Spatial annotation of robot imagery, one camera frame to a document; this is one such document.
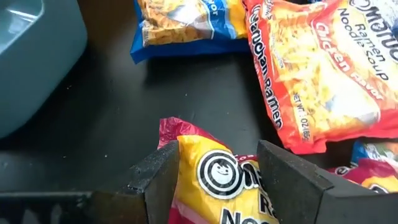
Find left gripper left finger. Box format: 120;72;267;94
0;139;180;224

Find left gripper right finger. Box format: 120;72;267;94
257;139;398;224

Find red Maruchan ramen pack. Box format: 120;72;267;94
328;157;398;194
157;116;280;224

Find blue Maruchan ramen pack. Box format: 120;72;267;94
129;0;251;65
350;139;398;166

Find orange Maruchan ramen pack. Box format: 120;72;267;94
242;0;398;156

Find blue-grey plastic bin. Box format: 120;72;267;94
0;0;88;139

